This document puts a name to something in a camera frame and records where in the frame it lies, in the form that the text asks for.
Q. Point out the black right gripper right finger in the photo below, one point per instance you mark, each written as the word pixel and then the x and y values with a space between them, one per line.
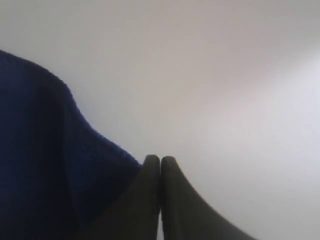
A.
pixel 185 214

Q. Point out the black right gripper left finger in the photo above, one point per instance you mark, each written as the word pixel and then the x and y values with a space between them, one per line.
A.
pixel 135 216

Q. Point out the blue microfiber towel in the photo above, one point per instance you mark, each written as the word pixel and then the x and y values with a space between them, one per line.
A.
pixel 57 174

